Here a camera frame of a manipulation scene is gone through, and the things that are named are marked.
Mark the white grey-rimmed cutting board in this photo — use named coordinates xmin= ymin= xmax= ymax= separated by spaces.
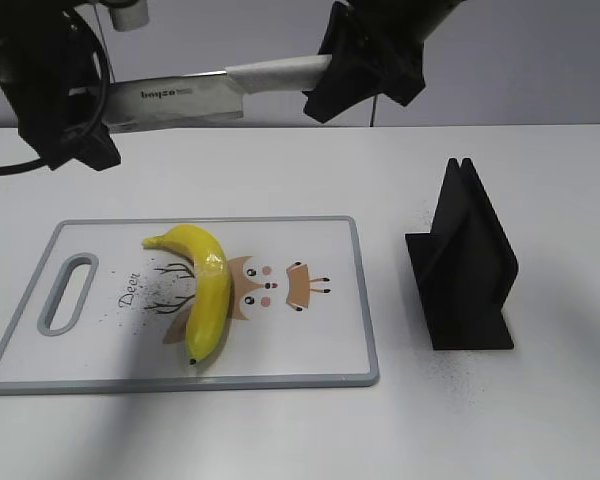
xmin=0 ymin=216 xmax=379 ymax=395

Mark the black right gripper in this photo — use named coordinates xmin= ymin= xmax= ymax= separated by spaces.
xmin=304 ymin=0 xmax=462 ymax=123

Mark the white cylinder on left arm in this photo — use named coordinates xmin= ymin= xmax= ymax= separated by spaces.
xmin=107 ymin=0 xmax=149 ymax=32

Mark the black knife stand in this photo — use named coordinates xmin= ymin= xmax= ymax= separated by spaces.
xmin=405 ymin=158 xmax=519 ymax=351

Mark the white-handled kitchen knife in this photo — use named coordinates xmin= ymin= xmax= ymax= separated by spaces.
xmin=102 ymin=54 xmax=331 ymax=133

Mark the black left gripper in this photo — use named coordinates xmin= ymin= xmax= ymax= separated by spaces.
xmin=0 ymin=1 xmax=120 ymax=171

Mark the yellow plastic banana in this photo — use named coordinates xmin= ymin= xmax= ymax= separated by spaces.
xmin=141 ymin=224 xmax=232 ymax=365

